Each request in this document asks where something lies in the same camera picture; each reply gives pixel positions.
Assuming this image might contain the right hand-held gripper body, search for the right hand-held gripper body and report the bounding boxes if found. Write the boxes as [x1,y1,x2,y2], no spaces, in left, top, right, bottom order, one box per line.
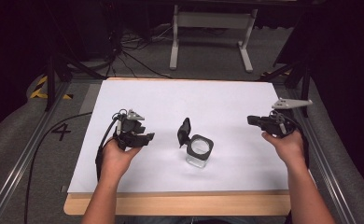
[261,97,314,138]

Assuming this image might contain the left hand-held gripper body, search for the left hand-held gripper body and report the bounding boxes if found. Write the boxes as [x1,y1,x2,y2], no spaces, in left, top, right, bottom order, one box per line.
[112,108,146,152]

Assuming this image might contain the clear jar with black lid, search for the clear jar with black lid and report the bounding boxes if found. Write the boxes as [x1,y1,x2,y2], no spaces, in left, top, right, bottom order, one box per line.
[176,117,216,170]

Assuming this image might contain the person's right hand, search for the person's right hand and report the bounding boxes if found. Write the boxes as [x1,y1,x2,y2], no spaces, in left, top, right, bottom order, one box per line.
[260,130,306,169]

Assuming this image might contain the person's left hand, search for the person's left hand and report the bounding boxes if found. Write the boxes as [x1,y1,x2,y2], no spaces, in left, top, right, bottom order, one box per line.
[101,139,143,179]

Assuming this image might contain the white table sheet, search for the white table sheet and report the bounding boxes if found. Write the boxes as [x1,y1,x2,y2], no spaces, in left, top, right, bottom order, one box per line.
[66,79,289,194]

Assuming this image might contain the black tripod stand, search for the black tripod stand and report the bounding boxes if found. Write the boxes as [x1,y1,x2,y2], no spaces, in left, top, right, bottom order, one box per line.
[257,57,313,119]
[44,50,107,113]

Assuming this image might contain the yellow black floor tape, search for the yellow black floor tape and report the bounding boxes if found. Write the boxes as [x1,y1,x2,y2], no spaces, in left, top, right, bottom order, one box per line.
[29,75,75,101]

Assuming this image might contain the white metal stand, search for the white metal stand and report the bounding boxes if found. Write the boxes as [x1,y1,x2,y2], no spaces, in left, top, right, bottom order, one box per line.
[169,4,259,75]

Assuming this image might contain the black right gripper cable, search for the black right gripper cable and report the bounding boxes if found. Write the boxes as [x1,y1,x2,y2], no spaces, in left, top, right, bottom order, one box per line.
[290,122,311,170]

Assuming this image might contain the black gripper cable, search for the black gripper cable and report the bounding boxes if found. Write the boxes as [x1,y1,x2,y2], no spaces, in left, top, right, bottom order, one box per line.
[23,111,122,224]
[290,122,311,170]

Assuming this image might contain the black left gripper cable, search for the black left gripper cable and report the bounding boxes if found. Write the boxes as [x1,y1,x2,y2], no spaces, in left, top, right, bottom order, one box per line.
[23,111,122,224]

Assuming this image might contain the bundle of black floor cables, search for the bundle of black floor cables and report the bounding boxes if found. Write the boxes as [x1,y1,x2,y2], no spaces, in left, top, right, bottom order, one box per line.
[104,21,175,80]

